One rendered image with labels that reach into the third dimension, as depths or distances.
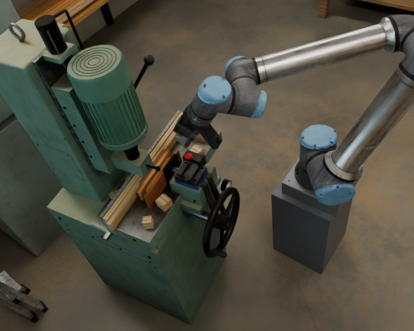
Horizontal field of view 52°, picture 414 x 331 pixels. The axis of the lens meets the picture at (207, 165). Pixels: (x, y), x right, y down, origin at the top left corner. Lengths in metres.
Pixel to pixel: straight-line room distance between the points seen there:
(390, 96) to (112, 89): 0.87
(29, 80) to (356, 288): 1.87
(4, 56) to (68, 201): 0.73
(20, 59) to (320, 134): 1.15
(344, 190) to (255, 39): 2.45
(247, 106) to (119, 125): 0.41
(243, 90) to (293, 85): 2.12
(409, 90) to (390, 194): 1.40
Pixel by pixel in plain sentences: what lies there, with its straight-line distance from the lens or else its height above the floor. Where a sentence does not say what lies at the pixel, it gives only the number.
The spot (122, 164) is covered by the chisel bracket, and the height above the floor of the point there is 1.04.
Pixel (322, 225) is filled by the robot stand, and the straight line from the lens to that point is 2.04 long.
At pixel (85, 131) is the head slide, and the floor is 1.24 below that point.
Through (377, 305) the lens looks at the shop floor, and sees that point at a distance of 2.45.
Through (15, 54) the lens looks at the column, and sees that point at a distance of 1.49.
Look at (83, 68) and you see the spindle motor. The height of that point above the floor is 1.50.
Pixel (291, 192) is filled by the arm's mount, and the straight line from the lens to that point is 2.02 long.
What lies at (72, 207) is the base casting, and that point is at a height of 0.80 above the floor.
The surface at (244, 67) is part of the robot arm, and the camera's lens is 1.42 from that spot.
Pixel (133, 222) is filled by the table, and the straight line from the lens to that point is 1.65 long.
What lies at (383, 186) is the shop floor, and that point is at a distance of 2.84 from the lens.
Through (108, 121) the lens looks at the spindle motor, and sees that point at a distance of 1.38.
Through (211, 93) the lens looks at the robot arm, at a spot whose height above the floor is 1.41.
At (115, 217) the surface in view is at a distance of 1.64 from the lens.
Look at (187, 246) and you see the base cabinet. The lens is 1.91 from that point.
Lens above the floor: 2.23
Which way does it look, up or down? 50 degrees down
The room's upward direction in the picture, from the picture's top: 12 degrees counter-clockwise
